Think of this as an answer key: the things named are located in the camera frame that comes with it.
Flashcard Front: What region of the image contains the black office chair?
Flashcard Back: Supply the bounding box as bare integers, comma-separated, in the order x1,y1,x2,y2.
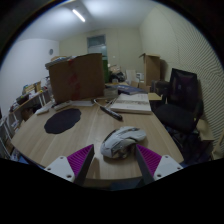
153,68,205,135

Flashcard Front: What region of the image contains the white and black computer mouse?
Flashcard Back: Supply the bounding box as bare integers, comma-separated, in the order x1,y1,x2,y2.
100,125,147,160

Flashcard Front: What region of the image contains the tall open cardboard box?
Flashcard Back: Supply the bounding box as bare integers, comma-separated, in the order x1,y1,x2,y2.
139,52,162,87

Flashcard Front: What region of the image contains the cluttered shelf unit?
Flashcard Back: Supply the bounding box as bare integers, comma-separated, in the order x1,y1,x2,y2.
0,81,53,158

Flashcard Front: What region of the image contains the white open book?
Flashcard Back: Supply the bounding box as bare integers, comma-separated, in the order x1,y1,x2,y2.
109,92,153,115

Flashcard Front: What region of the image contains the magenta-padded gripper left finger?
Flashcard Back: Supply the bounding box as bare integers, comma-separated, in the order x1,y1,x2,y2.
44,143,96,187

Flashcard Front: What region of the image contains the small flat white box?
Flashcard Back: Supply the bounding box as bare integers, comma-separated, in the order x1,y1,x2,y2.
35,105,51,116

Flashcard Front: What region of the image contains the large brown cardboard box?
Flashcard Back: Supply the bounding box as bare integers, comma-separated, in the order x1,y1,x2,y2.
48,52,106,104

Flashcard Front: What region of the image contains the white remote control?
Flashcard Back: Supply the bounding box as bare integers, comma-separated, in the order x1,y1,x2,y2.
53,100,73,111

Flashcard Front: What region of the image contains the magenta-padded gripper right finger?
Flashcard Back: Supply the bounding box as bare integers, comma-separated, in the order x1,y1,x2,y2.
134,143,184,186

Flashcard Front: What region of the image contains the black cloud-shaped mouse pad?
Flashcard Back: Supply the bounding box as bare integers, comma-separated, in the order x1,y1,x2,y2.
43,107,83,135

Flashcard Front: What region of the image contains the grey door window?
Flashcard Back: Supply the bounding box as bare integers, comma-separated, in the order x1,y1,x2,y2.
87,34,109,61

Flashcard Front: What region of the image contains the black marker pen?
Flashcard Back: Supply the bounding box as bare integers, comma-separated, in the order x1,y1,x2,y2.
99,105,124,122

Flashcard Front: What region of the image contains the dark blue book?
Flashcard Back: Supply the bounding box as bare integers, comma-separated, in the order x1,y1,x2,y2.
105,83,148,96

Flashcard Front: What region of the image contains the ceiling tube light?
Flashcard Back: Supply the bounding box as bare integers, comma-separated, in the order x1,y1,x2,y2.
72,8,86,23

